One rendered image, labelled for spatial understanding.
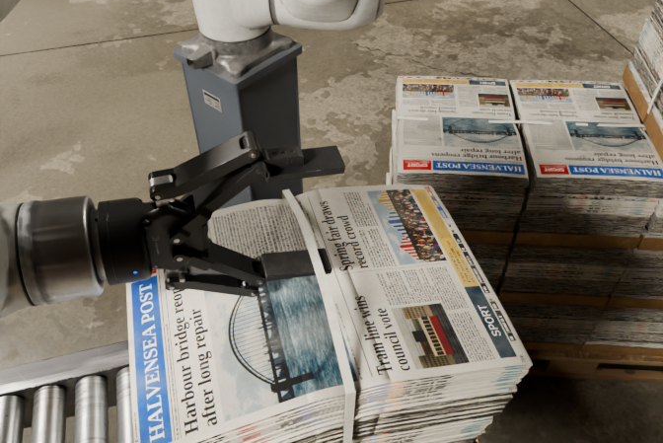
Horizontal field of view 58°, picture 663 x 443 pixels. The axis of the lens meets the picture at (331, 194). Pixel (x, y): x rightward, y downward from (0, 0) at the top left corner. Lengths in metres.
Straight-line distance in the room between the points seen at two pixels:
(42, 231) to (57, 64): 2.96
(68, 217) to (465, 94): 1.18
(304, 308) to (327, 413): 0.11
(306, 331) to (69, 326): 1.64
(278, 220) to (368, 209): 0.11
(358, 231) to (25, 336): 1.66
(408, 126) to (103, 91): 2.03
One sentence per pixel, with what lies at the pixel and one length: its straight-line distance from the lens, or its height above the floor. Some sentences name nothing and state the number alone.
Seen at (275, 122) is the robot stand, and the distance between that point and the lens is 1.44.
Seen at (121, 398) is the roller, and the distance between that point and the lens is 1.07.
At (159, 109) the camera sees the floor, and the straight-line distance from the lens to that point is 2.98.
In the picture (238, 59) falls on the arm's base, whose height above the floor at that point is 1.02.
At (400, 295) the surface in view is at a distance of 0.68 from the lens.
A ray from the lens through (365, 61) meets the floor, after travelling 3.21.
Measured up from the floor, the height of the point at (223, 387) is 1.16.
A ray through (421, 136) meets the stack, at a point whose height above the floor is 0.83.
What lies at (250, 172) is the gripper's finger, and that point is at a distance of 0.51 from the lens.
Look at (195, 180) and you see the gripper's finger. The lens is 0.51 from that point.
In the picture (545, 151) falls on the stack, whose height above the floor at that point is 0.83.
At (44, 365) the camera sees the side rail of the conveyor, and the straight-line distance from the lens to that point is 1.15.
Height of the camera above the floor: 1.71
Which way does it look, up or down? 45 degrees down
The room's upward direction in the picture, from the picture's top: straight up
